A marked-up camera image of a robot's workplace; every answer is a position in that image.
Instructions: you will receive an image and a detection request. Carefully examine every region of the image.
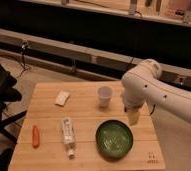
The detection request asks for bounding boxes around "white sponge block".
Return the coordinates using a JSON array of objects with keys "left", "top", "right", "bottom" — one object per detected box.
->
[{"left": 54, "top": 91, "right": 70, "bottom": 106}]

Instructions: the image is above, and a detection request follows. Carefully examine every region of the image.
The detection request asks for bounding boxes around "translucent plastic cup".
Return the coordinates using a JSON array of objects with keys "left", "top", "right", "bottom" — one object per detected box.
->
[{"left": 97, "top": 86, "right": 112, "bottom": 107}]

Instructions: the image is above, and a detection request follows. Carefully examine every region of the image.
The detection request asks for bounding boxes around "black cable on floor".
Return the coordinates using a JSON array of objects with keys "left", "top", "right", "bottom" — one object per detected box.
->
[{"left": 14, "top": 39, "right": 32, "bottom": 80}]

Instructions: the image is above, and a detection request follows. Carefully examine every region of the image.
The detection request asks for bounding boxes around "clear plastic bottle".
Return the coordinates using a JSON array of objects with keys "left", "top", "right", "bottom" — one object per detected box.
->
[{"left": 61, "top": 117, "right": 75, "bottom": 158}]

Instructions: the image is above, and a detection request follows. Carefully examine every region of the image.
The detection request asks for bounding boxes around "green ceramic bowl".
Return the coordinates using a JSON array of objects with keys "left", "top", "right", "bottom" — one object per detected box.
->
[{"left": 95, "top": 120, "right": 133, "bottom": 160}]

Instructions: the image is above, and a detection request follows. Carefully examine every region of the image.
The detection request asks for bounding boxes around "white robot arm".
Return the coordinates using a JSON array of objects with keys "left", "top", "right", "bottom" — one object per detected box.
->
[{"left": 121, "top": 59, "right": 191, "bottom": 124}]

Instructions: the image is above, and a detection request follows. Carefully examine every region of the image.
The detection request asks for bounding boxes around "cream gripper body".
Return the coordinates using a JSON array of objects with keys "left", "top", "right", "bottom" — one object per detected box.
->
[{"left": 124, "top": 107, "right": 140, "bottom": 125}]

